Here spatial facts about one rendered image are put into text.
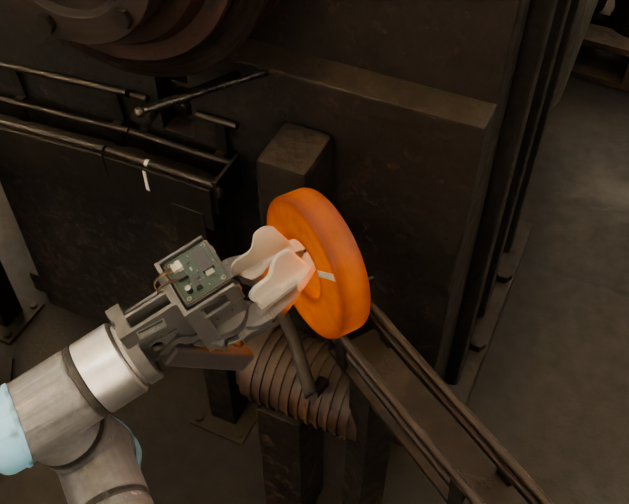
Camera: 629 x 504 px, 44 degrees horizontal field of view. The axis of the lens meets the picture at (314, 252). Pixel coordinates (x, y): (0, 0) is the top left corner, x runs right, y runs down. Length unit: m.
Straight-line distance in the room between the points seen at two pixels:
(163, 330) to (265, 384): 0.48
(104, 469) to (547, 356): 1.29
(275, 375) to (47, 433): 0.50
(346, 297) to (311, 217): 0.08
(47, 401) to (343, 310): 0.28
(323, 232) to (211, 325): 0.13
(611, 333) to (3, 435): 1.52
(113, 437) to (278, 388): 0.41
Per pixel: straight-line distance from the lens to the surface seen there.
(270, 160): 1.06
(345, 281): 0.72
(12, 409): 0.74
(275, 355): 1.18
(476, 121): 1.03
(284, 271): 0.73
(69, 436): 0.75
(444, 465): 0.90
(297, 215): 0.74
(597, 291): 2.05
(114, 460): 0.80
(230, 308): 0.73
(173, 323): 0.72
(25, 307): 2.01
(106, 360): 0.72
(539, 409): 1.81
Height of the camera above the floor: 1.50
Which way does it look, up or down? 48 degrees down
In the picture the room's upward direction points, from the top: straight up
